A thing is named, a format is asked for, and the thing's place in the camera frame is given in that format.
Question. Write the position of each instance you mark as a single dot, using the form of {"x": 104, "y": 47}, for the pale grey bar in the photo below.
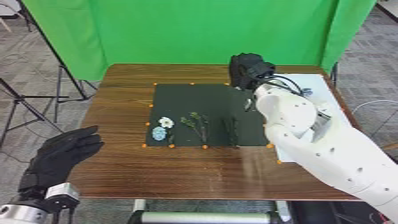
{"x": 207, "y": 218}

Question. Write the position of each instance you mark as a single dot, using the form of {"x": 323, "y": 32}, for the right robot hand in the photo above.
{"x": 250, "y": 70}

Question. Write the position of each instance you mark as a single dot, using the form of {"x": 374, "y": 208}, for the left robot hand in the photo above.
{"x": 60, "y": 156}

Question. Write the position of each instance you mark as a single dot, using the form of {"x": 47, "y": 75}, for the thin-leaved green sprig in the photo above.
{"x": 198, "y": 126}

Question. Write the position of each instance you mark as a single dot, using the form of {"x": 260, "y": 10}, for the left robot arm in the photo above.
{"x": 56, "y": 200}

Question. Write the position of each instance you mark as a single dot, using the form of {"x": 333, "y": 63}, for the white flower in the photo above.
{"x": 166, "y": 122}

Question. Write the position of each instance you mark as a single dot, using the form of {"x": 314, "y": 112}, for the black tripod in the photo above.
{"x": 29, "y": 106}

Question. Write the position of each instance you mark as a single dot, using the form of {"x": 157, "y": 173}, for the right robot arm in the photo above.
{"x": 296, "y": 115}

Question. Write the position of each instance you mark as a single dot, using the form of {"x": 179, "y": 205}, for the blue flower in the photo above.
{"x": 159, "y": 133}

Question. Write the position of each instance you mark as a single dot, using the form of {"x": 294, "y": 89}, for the dark mat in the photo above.
{"x": 202, "y": 100}

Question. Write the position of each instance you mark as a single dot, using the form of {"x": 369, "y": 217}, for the dark green sprig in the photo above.
{"x": 232, "y": 128}

